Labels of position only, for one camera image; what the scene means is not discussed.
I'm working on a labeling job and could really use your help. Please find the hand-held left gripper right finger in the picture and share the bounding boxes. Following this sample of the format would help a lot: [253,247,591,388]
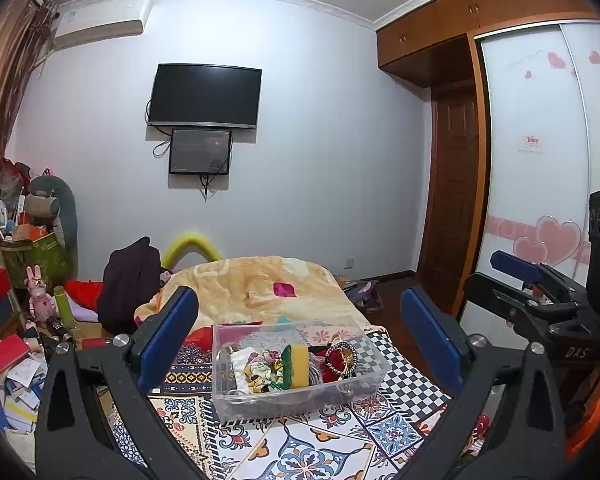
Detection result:
[400,287,568,480]

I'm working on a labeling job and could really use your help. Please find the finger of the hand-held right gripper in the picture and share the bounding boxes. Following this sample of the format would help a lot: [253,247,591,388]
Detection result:
[462,272,582,345]
[490,250,589,307]

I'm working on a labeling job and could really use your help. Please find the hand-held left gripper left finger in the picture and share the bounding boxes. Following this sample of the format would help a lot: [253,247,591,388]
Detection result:
[34,285,216,480]

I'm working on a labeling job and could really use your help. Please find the gold ribbon bow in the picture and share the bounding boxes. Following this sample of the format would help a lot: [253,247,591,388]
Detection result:
[329,339,362,377]

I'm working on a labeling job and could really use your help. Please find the floral fabric scrunchie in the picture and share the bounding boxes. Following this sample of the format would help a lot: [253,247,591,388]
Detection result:
[242,350,287,394]

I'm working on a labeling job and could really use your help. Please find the black quilted chain bag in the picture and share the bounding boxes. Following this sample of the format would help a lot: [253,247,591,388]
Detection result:
[307,341,342,362]

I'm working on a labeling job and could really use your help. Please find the clear plastic storage box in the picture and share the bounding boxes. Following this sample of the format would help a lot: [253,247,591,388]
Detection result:
[211,321,399,424]

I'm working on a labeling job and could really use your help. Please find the red plush cloth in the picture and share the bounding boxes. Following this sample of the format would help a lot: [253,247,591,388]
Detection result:
[181,327,217,349]

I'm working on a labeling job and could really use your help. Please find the dark purple jacket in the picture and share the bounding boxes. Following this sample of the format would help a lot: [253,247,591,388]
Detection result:
[97,236,164,337]

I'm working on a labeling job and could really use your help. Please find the purple slippers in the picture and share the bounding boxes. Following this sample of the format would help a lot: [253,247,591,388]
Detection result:
[346,280,382,312]

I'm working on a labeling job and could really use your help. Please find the orange yellow blanket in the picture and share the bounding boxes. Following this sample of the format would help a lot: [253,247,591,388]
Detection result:
[132,256,364,337]

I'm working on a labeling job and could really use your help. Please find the white heart-print wardrobe door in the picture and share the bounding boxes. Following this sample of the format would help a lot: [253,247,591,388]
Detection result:
[457,20,600,342]

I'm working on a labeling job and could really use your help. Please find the yellow arched foam tube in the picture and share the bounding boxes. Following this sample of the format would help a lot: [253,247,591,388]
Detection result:
[160,232,224,272]

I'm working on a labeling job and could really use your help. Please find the brown wooden door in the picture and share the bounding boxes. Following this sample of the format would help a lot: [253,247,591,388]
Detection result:
[417,80,487,307]

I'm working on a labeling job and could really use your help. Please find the green bottle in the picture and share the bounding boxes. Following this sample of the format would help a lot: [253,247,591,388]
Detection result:
[53,286,74,329]

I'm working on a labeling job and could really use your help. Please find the black flashlight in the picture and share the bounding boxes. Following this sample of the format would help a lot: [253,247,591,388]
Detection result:
[42,316,76,349]

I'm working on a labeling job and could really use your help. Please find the white red door label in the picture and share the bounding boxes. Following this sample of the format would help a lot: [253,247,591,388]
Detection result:
[517,132,544,154]

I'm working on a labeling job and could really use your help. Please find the pink rabbit toy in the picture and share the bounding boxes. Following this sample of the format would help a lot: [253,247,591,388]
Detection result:
[26,265,56,322]

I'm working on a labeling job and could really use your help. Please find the green storage bag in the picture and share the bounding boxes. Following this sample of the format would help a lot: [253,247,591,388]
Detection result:
[0,232,76,289]

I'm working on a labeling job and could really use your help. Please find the pile of papers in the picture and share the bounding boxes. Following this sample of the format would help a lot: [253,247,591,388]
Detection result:
[0,355,49,437]

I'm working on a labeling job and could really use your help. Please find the red book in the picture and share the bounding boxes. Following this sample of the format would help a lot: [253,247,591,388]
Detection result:
[0,334,32,376]

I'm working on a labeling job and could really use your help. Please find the grey plush toy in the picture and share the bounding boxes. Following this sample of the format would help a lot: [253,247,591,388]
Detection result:
[24,175,79,252]

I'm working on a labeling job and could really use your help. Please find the patterned bed sheet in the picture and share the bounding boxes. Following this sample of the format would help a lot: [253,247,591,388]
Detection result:
[95,322,502,480]

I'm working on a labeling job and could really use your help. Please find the wooden overhead cabinet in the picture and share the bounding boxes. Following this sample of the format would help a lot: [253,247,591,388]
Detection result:
[375,0,599,79]

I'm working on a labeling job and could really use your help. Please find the brown striped curtain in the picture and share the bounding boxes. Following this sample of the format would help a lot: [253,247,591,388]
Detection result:
[0,0,59,221]

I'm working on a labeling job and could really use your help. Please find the white air conditioner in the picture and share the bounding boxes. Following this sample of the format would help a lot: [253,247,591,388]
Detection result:
[52,0,154,51]

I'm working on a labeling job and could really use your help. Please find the black monitor cable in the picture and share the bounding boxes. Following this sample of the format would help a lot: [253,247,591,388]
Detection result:
[200,174,220,203]

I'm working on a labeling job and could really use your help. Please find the small black wall monitor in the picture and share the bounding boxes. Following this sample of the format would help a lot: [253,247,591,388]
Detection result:
[169,128,233,176]

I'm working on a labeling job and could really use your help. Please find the black wall television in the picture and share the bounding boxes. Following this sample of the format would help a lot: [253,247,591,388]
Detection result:
[147,63,262,130]

